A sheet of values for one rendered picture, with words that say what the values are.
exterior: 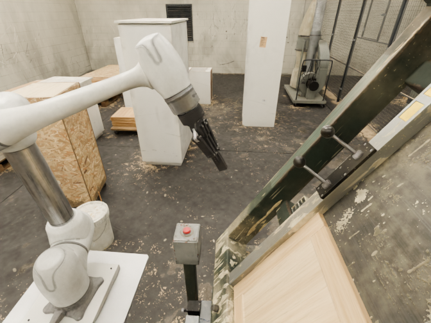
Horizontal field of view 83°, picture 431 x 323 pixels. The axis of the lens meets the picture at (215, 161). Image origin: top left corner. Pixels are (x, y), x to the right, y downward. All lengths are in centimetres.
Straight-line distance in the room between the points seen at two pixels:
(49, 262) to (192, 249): 57
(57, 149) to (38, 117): 181
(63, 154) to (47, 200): 147
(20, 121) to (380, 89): 105
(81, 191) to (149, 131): 108
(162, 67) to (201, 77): 495
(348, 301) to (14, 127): 91
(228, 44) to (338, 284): 831
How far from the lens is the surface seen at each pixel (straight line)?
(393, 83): 99
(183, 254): 127
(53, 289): 119
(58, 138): 254
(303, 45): 636
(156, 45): 68
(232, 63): 877
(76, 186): 278
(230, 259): 117
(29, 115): 80
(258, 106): 450
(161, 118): 313
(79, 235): 126
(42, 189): 113
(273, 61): 434
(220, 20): 867
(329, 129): 75
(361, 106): 97
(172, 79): 67
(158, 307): 211
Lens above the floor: 184
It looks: 32 degrees down
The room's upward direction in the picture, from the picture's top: straight up
